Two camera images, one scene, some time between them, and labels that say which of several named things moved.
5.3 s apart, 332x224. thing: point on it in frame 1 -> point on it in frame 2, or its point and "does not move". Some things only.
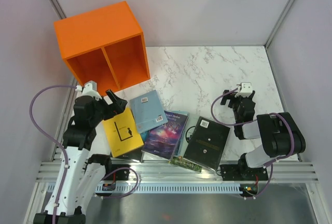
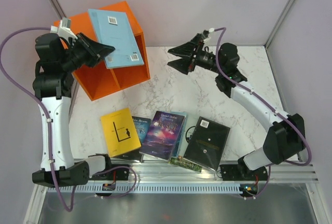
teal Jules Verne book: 177,151 does not move
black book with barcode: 206,143 does not move
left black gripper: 117,107 -> 96,51
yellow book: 122,133 does not move
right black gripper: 230,96 -> 186,64
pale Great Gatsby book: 190,127 does not move
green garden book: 182,162 does not move
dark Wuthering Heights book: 135,154 -> 141,125
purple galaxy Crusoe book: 162,141 does not move
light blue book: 148,111 -> 115,29
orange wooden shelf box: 105,45 does not move
